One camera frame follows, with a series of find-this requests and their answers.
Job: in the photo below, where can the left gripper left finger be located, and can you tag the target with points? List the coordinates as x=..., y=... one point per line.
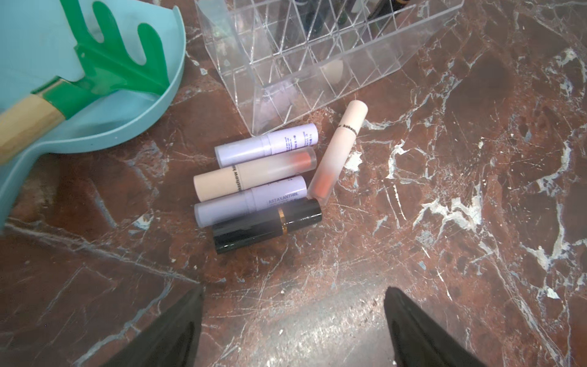
x=171, y=340

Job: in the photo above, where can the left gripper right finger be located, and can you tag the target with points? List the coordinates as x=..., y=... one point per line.
x=417, y=339

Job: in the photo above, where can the black lipstick tube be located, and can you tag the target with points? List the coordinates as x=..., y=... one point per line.
x=265, y=224

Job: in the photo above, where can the rose gold lipstick tube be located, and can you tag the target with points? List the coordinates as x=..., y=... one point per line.
x=337, y=152

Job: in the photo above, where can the clear acrylic lipstick organizer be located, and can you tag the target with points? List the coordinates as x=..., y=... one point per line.
x=281, y=60

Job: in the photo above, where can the lilac lipstick tube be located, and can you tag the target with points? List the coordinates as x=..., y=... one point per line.
x=278, y=142
x=250, y=201

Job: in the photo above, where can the pink lipstick tube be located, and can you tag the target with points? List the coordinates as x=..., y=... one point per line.
x=250, y=174

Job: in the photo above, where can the green toy rake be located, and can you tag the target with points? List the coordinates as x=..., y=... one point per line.
x=107, y=68

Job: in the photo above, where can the teal toy shovel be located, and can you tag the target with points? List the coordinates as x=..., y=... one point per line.
x=79, y=76

